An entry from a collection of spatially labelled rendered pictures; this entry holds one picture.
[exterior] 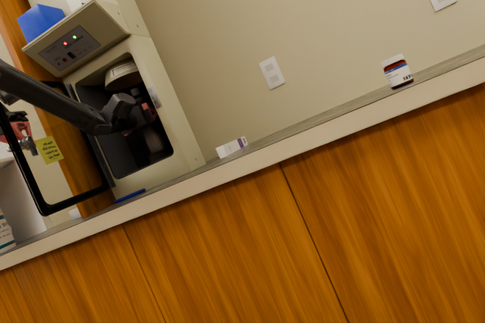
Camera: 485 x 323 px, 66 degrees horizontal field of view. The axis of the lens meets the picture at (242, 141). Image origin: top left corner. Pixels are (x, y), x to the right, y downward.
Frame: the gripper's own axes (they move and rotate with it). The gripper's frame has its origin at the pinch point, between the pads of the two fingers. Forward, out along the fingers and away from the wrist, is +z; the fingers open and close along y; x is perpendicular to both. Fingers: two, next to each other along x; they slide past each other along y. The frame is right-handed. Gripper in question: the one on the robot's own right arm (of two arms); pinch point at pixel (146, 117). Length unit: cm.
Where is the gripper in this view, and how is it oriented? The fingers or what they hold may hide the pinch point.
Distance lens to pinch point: 137.1
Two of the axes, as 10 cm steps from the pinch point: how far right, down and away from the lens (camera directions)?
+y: -8.5, 3.8, 3.8
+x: 4.1, 9.1, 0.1
